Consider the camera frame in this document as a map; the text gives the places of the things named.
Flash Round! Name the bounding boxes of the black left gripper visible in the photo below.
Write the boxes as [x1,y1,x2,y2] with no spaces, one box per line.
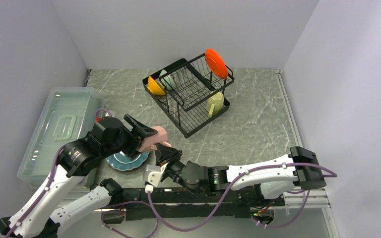
[101,114,158,160]

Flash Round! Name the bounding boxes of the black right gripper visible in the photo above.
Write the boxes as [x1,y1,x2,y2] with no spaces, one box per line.
[155,142,199,194]

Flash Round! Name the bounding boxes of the pink mug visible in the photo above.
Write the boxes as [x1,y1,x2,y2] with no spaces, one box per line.
[137,125,172,153]

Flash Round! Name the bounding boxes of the teal scalloped plate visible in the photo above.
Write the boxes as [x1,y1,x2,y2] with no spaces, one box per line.
[106,152,150,172]

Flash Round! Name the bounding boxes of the yellow ribbed bowl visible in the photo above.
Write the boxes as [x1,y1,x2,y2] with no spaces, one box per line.
[147,76,165,96]

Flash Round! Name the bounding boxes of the light green ceramic bowl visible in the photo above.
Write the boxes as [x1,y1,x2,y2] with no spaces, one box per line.
[159,69,177,90]

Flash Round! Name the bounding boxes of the black wire dish rack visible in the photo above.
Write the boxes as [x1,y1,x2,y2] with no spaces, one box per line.
[142,54,235,138]

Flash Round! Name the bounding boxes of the pale yellow mug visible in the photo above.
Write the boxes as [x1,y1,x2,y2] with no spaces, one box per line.
[206,92,224,118]

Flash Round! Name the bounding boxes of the orange plate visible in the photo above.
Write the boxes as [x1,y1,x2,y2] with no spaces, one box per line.
[205,49,228,79]

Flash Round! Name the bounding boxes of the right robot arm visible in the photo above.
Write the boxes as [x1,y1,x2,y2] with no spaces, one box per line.
[144,144,326,206]

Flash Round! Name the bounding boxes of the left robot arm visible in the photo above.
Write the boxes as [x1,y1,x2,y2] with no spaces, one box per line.
[0,114,168,238]

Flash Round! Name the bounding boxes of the clear plastic storage box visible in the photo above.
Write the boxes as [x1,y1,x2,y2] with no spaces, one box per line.
[17,87,105,189]

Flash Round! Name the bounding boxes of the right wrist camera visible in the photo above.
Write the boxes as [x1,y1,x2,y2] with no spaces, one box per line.
[143,163,168,193]

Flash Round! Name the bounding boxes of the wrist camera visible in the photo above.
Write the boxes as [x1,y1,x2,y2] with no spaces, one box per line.
[143,163,168,193]
[95,113,112,122]

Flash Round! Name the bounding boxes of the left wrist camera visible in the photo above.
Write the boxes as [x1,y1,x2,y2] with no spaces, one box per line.
[95,113,112,122]

